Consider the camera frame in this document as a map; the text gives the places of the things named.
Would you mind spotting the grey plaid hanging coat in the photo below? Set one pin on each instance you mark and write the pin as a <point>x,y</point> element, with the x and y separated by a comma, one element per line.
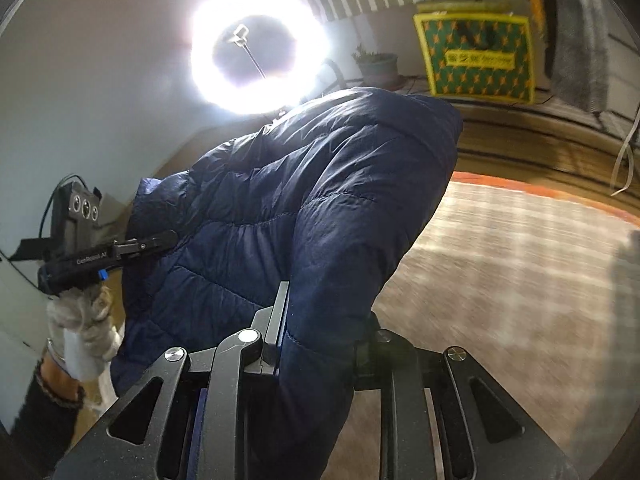
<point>579,75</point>

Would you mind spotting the white clip desk lamp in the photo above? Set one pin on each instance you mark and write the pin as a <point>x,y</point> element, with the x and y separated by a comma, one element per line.
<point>625,154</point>

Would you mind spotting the left gloved hand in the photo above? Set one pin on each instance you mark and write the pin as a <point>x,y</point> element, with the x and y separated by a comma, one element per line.
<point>83,338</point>

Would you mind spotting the ring light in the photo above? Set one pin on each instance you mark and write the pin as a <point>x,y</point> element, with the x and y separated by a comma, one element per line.
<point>251,57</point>

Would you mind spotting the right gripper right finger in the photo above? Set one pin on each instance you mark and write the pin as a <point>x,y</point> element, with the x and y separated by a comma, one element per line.
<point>443,413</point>

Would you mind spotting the yellow green storage box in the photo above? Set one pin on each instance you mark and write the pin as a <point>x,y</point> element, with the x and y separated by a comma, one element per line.
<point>476,50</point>

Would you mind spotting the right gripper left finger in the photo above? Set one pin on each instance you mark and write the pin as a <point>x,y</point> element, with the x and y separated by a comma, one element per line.
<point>186,418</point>

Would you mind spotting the left forearm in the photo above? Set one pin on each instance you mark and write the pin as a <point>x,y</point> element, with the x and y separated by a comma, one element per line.
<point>44,428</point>

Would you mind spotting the small potted plant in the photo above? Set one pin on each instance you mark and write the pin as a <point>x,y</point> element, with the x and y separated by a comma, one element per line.
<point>378,69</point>

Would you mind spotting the plaid beige bed blanket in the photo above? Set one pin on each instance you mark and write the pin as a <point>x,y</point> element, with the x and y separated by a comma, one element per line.
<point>542,287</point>

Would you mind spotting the navy puffer jacket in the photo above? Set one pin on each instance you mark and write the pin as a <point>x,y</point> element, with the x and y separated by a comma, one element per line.
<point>327,199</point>

